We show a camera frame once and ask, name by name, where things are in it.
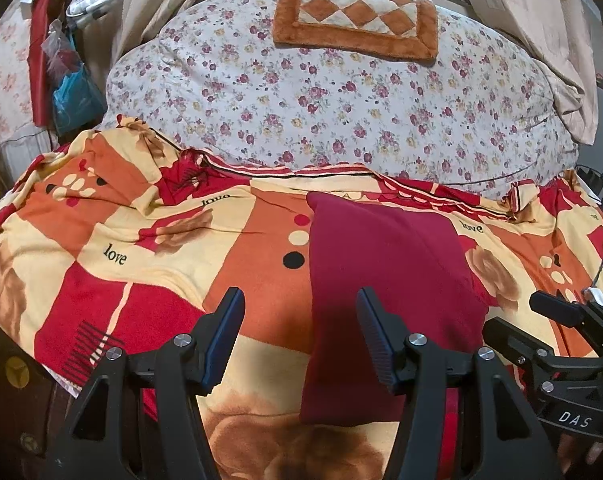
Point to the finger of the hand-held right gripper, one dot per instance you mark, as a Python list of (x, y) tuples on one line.
[(556, 307), (516, 342)]

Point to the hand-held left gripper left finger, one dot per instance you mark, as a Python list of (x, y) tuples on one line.
[(226, 340)]

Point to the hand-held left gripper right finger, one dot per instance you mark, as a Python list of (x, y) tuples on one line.
[(379, 345)]

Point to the maroon fleece garment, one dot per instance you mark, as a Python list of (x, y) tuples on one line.
[(371, 250)]

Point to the person's right hand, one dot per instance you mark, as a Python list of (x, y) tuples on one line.
[(576, 452)]

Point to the orange red printed blanket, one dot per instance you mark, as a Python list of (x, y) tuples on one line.
[(131, 300)]

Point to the white floral quilt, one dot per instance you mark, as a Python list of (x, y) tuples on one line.
[(331, 110)]

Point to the blue plastic bag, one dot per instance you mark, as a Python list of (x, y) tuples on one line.
[(74, 102)]

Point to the beige curtain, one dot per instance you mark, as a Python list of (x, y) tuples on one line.
[(146, 10), (531, 10)]

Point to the orange checkered plush mat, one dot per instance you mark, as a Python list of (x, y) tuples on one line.
[(356, 15)]

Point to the pale floral cloth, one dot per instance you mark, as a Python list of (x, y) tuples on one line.
[(1, 85)]

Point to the red hanging cloth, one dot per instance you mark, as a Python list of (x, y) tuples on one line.
[(41, 35)]

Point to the silver plastic bag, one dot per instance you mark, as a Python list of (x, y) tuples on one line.
[(91, 2)]

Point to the dark wooden bed frame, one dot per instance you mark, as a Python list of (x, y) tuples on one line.
[(16, 400)]

